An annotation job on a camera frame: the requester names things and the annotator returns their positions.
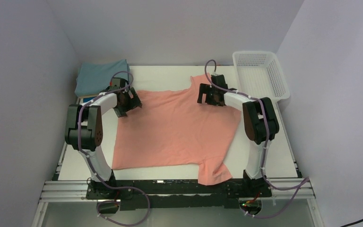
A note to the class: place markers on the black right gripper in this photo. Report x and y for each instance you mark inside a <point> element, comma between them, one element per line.
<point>205,89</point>

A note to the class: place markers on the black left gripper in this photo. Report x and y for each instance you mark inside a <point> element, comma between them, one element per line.
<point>134,101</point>

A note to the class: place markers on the pink t shirt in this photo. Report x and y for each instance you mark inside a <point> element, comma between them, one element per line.
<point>172,128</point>

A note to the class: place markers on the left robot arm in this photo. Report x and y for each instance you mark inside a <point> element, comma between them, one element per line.
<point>84,126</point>

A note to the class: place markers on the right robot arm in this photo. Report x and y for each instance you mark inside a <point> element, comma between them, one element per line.
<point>259,120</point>

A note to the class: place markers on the teal folded t shirt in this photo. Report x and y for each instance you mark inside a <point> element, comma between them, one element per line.
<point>93,78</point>

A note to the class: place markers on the blue folded t shirt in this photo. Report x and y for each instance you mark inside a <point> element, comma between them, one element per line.
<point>85,100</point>

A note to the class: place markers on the white plastic basket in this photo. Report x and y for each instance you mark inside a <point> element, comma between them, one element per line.
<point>259,74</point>

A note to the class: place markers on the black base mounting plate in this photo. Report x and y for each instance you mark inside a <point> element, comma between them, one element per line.
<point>137,194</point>

